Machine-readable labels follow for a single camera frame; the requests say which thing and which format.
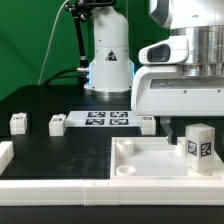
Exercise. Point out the white square table top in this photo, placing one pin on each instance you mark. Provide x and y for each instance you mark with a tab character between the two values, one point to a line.
154	158

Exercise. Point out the white fiducial marker sheet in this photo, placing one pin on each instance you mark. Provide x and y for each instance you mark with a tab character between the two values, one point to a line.
102	119

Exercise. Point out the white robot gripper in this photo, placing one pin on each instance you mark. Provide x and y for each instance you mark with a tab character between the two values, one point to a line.
164	91

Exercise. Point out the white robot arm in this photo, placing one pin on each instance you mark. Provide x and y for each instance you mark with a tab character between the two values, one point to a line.
201	21

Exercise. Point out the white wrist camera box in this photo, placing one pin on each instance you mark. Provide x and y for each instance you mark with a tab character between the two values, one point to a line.
173	50

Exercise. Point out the white U-shaped obstacle fence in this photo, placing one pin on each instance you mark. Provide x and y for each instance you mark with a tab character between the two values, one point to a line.
112	192

